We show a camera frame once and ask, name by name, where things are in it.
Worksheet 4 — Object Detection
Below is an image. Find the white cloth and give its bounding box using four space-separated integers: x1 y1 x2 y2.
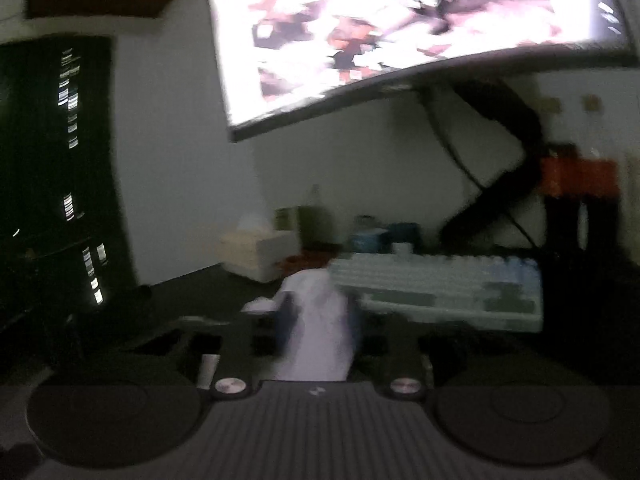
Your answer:
242 269 358 382

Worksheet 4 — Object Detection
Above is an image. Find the red box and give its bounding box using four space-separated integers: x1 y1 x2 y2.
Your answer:
279 252 335 276

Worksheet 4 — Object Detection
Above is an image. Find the wooden tissue box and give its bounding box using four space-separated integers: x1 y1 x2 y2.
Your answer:
217 214 300 284

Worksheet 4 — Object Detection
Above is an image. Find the white blue mechanical keyboard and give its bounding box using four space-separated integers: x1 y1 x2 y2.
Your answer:
328 254 544 333

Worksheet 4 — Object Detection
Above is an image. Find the green paper bag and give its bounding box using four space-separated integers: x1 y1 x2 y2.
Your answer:
274 184 335 252

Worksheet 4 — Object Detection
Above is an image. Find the dark teal mug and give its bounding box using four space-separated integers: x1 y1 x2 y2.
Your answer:
387 222 424 255

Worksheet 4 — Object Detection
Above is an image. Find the left cola bottle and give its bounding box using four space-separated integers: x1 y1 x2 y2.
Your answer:
539 96 580 255

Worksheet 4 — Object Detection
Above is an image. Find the cola bottle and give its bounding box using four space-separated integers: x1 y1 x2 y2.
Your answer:
539 96 580 255
580 93 620 255

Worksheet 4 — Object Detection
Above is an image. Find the right cola bottle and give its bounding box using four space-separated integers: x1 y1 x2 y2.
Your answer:
580 93 620 255

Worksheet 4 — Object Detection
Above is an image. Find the curved computer monitor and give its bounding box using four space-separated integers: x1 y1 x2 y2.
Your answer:
208 0 639 141

